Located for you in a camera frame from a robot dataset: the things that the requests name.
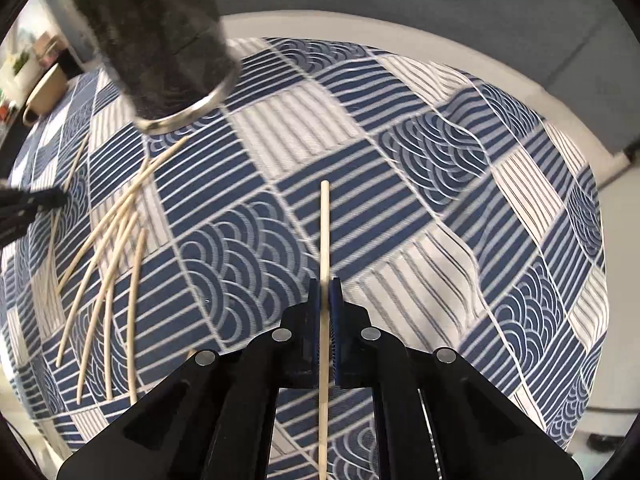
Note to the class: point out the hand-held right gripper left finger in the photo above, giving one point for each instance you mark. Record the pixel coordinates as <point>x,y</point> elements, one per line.
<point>313,320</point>

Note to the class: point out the group of wooden chopsticks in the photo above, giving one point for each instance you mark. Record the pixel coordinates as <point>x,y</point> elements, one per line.
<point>124,204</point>

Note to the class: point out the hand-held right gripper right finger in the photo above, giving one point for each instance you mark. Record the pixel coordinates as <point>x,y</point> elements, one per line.
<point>336,320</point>

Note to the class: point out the beige ceramic mug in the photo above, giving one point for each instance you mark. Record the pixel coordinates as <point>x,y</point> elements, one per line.
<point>47,90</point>

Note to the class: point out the black cylindrical utensil holder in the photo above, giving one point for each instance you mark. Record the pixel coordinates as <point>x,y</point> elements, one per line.
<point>150,35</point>

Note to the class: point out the pale wooden chopstick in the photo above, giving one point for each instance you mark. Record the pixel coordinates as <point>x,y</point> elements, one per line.
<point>325,235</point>

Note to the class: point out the blue white patterned tablecloth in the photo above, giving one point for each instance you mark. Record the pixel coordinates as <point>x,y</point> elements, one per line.
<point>450,160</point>

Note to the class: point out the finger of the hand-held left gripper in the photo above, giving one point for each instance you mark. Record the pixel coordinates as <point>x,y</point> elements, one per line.
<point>30,202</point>

